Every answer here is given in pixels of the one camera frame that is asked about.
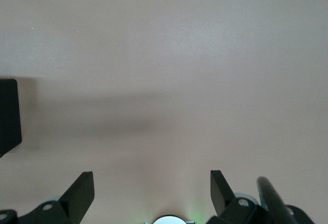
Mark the black rectangular plastic box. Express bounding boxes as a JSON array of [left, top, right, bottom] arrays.
[[0, 78, 23, 158]]

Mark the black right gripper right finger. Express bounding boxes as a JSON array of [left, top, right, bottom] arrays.
[[207, 170, 270, 224]]

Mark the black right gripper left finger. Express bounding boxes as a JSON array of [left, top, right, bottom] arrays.
[[18, 171, 95, 224]]

